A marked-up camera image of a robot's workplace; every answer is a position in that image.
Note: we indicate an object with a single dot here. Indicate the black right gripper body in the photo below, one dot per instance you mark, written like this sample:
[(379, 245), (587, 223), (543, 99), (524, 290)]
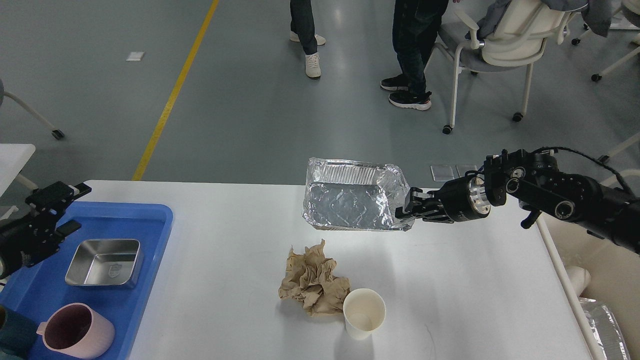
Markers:
[(464, 199)]

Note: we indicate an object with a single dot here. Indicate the brown paper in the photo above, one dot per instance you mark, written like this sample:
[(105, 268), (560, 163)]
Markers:
[(310, 280)]

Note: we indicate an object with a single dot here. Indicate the pink plastic mug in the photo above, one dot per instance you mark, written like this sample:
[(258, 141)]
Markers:
[(78, 331)]

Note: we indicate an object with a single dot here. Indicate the white grey office chair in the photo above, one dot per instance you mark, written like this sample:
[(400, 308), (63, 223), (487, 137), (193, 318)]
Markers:
[(513, 34)]

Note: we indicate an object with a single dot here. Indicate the person with white sneakers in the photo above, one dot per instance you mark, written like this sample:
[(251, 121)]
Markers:
[(302, 30)]

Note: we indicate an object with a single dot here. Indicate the blue plastic tray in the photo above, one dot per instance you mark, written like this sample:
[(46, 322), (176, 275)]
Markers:
[(38, 292)]

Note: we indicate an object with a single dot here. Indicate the clear floor plate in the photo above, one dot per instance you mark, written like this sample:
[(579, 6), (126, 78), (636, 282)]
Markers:
[(468, 170), (442, 173)]

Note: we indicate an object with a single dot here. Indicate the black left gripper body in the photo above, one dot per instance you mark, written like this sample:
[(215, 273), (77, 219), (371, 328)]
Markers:
[(27, 241)]

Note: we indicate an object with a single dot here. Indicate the square stainless steel tray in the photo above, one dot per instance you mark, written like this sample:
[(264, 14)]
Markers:
[(106, 262)]

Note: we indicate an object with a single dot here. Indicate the aluminium foil tray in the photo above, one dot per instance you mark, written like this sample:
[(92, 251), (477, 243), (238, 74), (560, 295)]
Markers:
[(346, 195)]

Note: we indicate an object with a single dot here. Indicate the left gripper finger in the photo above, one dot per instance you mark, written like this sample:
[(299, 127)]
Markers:
[(47, 205), (67, 228)]

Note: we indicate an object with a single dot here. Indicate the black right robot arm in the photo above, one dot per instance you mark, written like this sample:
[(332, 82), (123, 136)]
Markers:
[(611, 213)]

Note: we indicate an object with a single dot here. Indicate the cream plastic bin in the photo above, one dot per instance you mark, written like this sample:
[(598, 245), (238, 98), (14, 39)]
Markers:
[(614, 274)]

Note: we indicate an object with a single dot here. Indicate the white paper cup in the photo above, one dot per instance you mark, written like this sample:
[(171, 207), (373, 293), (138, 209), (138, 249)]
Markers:
[(364, 311)]

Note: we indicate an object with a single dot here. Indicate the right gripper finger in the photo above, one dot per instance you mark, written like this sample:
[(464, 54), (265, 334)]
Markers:
[(418, 199), (429, 214)]

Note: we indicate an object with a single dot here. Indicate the person with black sneakers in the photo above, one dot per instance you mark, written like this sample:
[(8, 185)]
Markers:
[(413, 34)]

